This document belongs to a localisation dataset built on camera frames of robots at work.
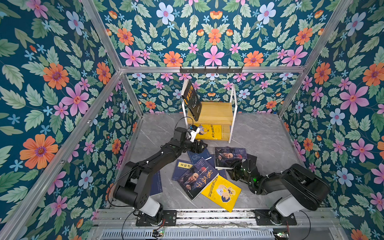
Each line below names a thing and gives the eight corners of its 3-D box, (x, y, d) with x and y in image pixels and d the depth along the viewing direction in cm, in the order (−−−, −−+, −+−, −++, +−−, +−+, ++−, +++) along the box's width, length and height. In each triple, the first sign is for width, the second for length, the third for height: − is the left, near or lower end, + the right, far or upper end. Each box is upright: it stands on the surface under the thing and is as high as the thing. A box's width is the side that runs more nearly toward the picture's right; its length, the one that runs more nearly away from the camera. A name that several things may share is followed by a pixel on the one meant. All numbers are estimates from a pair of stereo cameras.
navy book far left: (150, 195, 83) (149, 194, 81) (151, 174, 91) (150, 172, 89) (162, 193, 84) (161, 192, 82) (162, 172, 92) (161, 170, 90)
